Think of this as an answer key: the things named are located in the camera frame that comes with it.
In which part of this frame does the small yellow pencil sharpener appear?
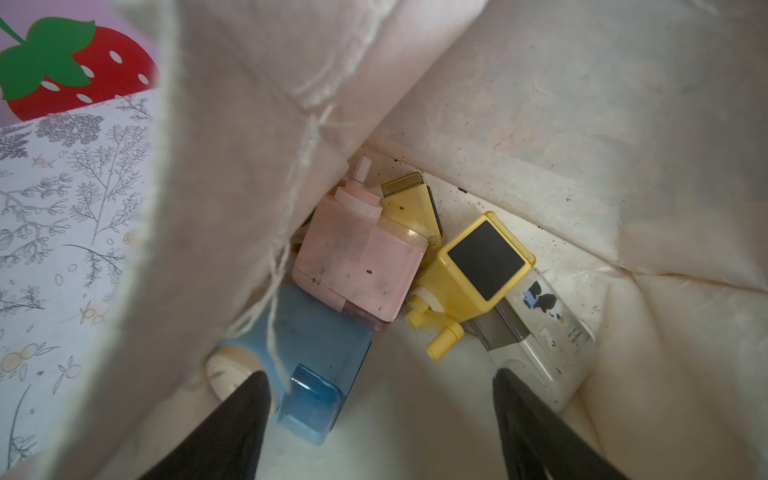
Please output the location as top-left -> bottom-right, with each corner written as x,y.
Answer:
380,172 -> 443,265

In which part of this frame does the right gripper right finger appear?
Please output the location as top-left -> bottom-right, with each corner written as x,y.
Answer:
492,368 -> 625,479

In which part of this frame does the bright blue pencil sharpener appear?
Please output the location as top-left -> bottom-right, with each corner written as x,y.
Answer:
206,283 -> 373,445

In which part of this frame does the white panda pencil sharpener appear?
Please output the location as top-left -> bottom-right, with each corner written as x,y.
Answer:
468,269 -> 598,412

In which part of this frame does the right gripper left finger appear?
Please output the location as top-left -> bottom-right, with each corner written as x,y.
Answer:
142,371 -> 271,480

